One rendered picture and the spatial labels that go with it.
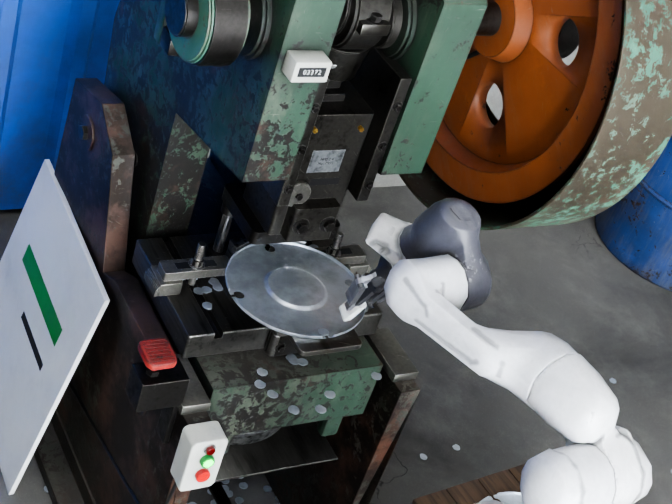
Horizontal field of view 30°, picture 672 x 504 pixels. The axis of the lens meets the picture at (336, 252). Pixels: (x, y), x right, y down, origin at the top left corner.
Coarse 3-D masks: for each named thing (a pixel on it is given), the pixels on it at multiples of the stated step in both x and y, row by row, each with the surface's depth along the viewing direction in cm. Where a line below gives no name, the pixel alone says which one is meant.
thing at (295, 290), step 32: (256, 256) 254; (288, 256) 258; (320, 256) 261; (256, 288) 246; (288, 288) 248; (320, 288) 251; (256, 320) 239; (288, 320) 241; (320, 320) 244; (352, 320) 247
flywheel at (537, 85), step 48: (528, 0) 238; (576, 0) 227; (480, 48) 247; (528, 48) 240; (480, 96) 256; (528, 96) 241; (576, 96) 229; (480, 144) 255; (528, 144) 242; (576, 144) 225; (480, 192) 250; (528, 192) 238
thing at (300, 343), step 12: (276, 336) 249; (288, 336) 239; (336, 336) 242; (348, 336) 243; (264, 348) 253; (276, 348) 251; (288, 348) 253; (300, 348) 236; (312, 348) 237; (324, 348) 238; (336, 348) 239; (348, 348) 241
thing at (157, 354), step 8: (144, 344) 228; (152, 344) 229; (160, 344) 229; (168, 344) 230; (144, 352) 226; (152, 352) 227; (160, 352) 227; (168, 352) 228; (144, 360) 226; (152, 360) 225; (160, 360) 226; (168, 360) 226; (176, 360) 227; (152, 368) 225; (160, 368) 226; (168, 368) 227
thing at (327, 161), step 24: (336, 96) 233; (360, 96) 238; (336, 120) 231; (360, 120) 233; (312, 144) 232; (336, 144) 235; (360, 144) 238; (312, 168) 236; (336, 168) 239; (264, 192) 242; (312, 192) 240; (336, 192) 243; (264, 216) 243; (288, 216) 240; (312, 216) 240; (336, 216) 243; (288, 240) 242
